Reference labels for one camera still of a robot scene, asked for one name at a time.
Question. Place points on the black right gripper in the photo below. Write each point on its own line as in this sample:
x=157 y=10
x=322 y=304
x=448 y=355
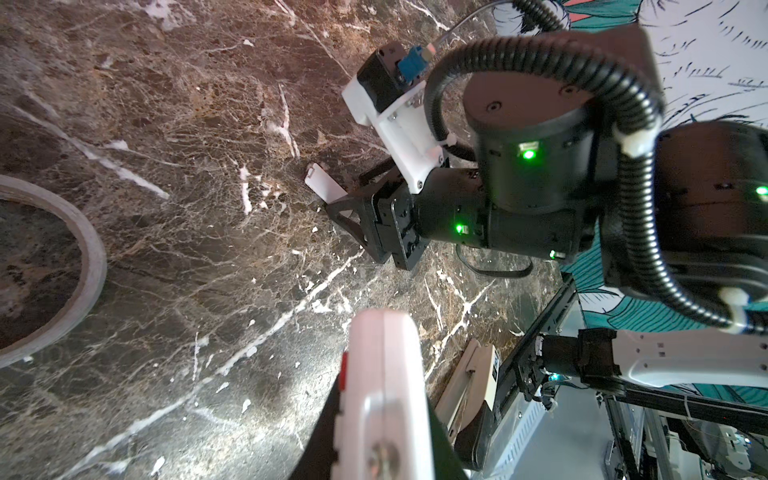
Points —
x=392 y=228

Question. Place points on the white battery cover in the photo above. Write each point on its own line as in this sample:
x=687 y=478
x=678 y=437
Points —
x=322 y=184

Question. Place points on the white remote control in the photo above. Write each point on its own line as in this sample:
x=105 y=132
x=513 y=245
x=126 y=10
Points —
x=382 y=430

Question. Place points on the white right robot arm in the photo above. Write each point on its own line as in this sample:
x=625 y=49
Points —
x=635 y=155

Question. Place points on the clear tape roll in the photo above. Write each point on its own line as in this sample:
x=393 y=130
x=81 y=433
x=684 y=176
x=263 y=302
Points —
x=53 y=268

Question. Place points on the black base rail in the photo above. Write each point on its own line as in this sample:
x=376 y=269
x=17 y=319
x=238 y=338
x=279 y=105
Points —
x=522 y=373

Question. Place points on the white perforated cable duct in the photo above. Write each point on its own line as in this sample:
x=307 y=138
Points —
x=511 y=438

